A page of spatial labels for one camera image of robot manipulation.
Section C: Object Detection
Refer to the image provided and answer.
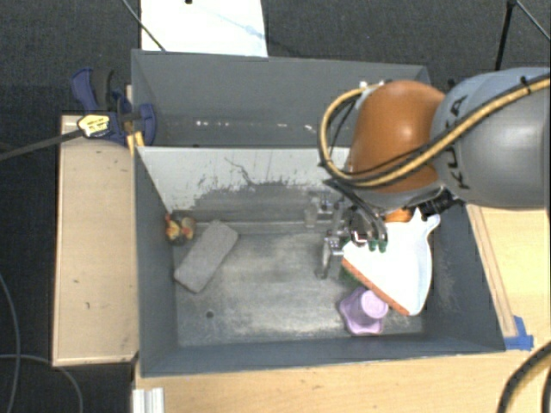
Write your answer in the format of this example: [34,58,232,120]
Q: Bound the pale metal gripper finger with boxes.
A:
[304,194,345,229]
[315,235,346,280]

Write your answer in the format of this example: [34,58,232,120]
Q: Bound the purple plastic cup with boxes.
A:
[337,286,390,336]

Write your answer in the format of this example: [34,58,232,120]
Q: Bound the grey metal bin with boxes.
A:
[130,48,507,379]

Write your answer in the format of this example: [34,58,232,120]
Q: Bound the grey flat block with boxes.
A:
[173,219,239,294]

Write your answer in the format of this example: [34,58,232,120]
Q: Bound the red and yellow toy ball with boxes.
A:
[164,213,198,247]

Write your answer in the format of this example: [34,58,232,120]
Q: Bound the pale wood board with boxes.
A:
[51,114,141,367]

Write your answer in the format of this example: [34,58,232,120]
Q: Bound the black cylinder on white bracket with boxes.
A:
[418,190,465,217]

